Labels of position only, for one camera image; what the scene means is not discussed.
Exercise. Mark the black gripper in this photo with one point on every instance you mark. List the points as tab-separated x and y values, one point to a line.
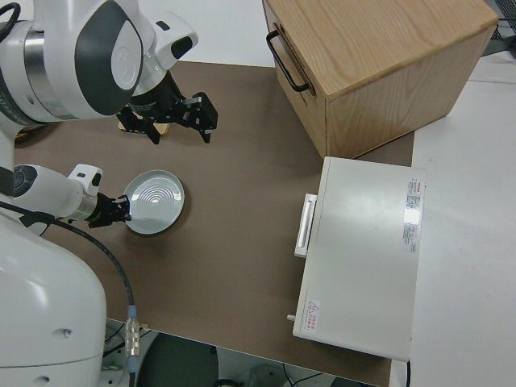
102	209
157	102

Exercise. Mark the gray round plate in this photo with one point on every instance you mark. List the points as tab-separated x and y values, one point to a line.
157	201

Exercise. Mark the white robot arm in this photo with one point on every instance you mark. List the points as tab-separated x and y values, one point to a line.
52	60
52	193

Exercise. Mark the light wooden block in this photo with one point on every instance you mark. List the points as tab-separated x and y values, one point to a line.
163	129

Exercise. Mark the brown table mat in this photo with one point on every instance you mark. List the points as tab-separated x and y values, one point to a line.
225	242

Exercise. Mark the brown woven item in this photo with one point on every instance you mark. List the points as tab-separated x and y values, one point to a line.
26	132

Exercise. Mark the wooden drawer cabinet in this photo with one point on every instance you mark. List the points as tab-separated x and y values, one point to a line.
383	60

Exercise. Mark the white toaster oven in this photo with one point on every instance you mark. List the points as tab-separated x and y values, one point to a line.
359	258

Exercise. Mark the dark mesh item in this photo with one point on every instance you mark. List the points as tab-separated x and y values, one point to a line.
504	34

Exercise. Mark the black round base plate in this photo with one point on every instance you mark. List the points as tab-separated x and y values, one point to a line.
177	363

